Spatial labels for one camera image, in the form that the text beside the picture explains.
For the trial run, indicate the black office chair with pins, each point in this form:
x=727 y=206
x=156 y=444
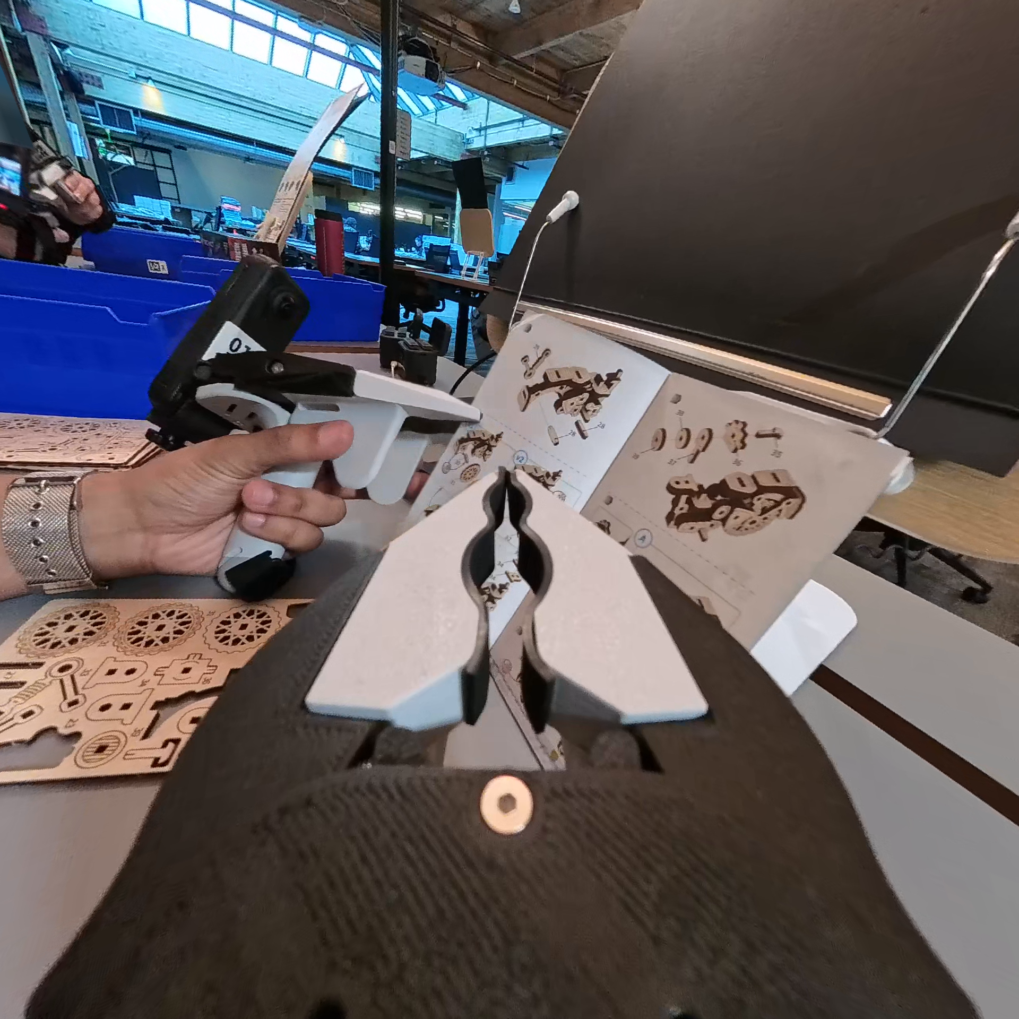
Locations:
x=915 y=561

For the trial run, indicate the silver mesh wristwatch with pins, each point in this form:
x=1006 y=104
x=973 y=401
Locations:
x=44 y=529

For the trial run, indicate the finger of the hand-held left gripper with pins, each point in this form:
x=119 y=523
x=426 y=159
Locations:
x=406 y=394

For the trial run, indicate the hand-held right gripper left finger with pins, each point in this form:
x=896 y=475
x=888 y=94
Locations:
x=406 y=621

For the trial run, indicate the ceiling projector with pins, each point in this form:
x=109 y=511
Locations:
x=420 y=68

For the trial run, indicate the tall curved wooden sheet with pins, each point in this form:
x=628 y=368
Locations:
x=306 y=167

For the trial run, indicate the printed instruction booklet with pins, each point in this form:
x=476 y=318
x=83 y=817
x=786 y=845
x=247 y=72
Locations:
x=716 y=446

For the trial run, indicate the person's left hand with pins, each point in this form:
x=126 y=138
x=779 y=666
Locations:
x=175 y=509

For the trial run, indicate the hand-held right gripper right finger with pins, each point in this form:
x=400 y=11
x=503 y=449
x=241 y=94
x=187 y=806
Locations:
x=605 y=629

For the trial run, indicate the dark red tumbler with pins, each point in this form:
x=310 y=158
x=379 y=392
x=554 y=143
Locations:
x=329 y=243

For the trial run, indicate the black charger block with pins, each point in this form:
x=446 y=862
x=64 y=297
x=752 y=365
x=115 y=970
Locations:
x=414 y=354

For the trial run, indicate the black pole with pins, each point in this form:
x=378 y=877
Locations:
x=388 y=159

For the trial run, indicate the wooden puzzle sheet with gears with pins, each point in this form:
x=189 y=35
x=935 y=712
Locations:
x=103 y=685

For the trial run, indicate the small wooden easel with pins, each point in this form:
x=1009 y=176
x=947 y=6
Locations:
x=476 y=239

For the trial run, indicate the grey desk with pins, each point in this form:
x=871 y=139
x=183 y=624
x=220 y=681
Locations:
x=915 y=796

